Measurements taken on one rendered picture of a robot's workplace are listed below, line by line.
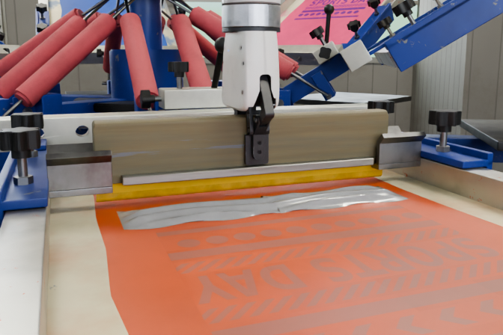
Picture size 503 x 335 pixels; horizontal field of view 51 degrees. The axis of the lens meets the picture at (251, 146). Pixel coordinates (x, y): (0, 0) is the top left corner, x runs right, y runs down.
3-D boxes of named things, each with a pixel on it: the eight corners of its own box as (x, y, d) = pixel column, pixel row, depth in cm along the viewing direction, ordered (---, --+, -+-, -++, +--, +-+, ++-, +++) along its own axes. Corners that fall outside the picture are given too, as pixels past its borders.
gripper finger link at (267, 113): (251, 58, 67) (243, 93, 70) (270, 96, 62) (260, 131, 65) (260, 58, 67) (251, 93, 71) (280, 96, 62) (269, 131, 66)
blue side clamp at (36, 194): (51, 256, 53) (46, 188, 52) (-4, 262, 51) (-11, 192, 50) (52, 186, 81) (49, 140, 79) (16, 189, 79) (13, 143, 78)
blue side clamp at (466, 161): (489, 203, 72) (493, 152, 70) (459, 206, 70) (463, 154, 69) (368, 161, 99) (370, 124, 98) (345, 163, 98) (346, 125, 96)
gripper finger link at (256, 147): (243, 113, 68) (243, 164, 69) (251, 116, 65) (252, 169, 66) (266, 112, 69) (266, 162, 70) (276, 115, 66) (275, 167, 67)
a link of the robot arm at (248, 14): (211, 7, 71) (212, 29, 71) (232, 2, 63) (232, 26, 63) (263, 9, 74) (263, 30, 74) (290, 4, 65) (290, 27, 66)
